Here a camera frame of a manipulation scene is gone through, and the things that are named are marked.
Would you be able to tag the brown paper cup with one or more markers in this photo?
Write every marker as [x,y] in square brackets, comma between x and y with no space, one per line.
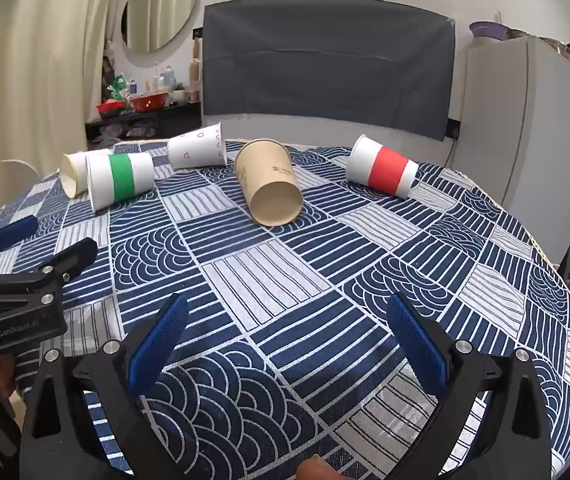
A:
[264,172]

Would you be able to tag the red flat bowl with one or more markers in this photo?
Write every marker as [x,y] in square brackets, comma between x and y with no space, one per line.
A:
[111,108]

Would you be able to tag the purple basin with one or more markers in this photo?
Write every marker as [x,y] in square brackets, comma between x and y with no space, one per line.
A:
[488,29]

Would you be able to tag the white cup green band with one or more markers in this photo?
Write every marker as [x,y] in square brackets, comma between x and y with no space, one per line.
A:
[114,178]

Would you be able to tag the blue white patterned tablecloth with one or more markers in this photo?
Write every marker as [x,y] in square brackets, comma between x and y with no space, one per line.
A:
[287,352]

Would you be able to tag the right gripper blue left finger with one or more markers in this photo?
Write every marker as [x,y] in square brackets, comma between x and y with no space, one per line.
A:
[122,371]

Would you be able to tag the person right hand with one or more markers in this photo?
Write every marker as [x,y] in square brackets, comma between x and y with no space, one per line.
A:
[315,468]

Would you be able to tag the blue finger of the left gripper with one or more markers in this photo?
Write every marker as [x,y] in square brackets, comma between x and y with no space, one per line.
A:
[66,265]
[12,233]

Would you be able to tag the green snack bag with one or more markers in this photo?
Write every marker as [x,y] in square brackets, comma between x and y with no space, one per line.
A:
[118,89]

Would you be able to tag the white refrigerator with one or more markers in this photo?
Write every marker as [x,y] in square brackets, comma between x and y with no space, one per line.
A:
[515,135]

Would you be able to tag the oval wall mirror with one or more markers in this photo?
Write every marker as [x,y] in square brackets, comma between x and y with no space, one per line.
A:
[148,25]

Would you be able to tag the person left hand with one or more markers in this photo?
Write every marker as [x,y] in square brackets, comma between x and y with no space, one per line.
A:
[7,375]

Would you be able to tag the red colander bowl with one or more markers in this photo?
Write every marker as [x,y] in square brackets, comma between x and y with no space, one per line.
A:
[150,102]

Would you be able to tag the white cup red band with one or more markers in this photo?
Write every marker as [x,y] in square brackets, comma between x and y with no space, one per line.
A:
[374,165]

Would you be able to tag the black wall shelf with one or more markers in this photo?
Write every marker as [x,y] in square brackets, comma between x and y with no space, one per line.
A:
[161,124]

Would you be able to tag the white chair back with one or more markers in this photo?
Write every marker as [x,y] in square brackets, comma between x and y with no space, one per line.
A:
[20,172]

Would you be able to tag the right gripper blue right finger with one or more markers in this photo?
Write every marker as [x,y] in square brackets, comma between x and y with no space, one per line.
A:
[450,370]

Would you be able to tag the white cup pink hearts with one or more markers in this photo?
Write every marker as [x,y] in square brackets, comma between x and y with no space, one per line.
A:
[200,148]

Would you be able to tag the white cup yellow rim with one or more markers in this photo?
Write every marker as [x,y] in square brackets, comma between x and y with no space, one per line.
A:
[72,171]

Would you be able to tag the cream curtain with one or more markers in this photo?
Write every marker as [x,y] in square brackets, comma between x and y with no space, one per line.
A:
[50,68]

